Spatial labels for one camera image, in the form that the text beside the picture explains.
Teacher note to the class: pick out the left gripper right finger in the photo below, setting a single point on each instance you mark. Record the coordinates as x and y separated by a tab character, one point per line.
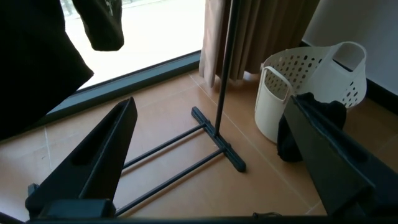
351	186

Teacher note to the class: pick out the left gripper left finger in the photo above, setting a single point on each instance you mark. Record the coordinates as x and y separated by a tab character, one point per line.
99	174

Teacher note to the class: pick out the black garment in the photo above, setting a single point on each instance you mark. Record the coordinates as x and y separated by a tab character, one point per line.
31	62
287	146

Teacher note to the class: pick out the white laundry basket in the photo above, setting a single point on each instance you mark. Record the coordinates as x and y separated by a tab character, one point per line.
270	115

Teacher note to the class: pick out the black clothes rack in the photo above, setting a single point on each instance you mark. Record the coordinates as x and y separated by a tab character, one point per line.
227	62

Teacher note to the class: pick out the window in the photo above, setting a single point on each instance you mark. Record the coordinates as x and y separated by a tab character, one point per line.
155	31

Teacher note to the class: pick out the brown curtain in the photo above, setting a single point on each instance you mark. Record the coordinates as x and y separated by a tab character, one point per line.
270	31

